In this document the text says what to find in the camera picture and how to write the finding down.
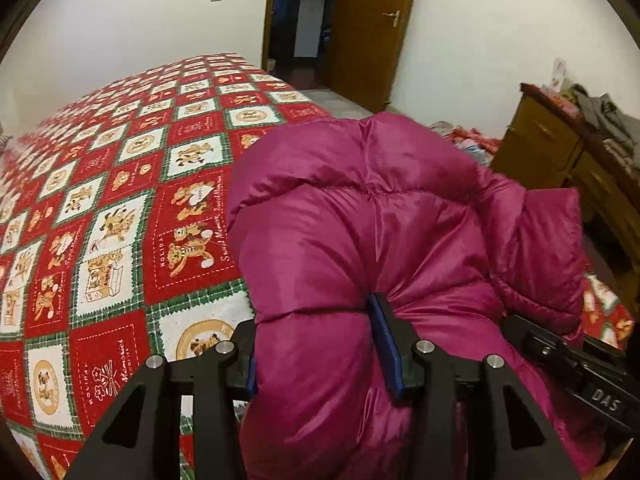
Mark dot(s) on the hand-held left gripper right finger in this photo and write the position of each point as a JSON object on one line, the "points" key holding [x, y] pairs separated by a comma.
{"points": [[386, 342]]}

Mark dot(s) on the wooden cabinet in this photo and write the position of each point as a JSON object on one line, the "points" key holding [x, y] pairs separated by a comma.
{"points": [[540, 140]]}

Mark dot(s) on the clothes heap on cabinet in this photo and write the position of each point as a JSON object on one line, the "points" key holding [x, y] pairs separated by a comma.
{"points": [[605, 115]]}

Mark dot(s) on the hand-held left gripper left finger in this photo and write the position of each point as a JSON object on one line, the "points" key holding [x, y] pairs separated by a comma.
{"points": [[240, 360]]}

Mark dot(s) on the pile of clothes on floor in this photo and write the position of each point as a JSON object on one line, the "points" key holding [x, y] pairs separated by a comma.
{"points": [[465, 142]]}

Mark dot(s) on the magenta down jacket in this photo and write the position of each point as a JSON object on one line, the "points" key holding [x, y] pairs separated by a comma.
{"points": [[375, 220]]}

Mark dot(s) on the wooden door frame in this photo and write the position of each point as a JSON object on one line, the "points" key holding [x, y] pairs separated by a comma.
{"points": [[270, 15]]}

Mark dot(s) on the paper on wall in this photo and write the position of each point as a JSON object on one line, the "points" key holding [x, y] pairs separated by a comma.
{"points": [[558, 71]]}

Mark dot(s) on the red printed bedspread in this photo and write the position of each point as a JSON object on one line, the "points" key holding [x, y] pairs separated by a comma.
{"points": [[100, 210]]}

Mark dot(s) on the wooden door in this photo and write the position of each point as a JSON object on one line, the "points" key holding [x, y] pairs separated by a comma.
{"points": [[365, 35]]}

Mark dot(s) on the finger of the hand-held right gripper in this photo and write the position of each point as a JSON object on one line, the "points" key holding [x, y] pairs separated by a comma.
{"points": [[535, 340]]}

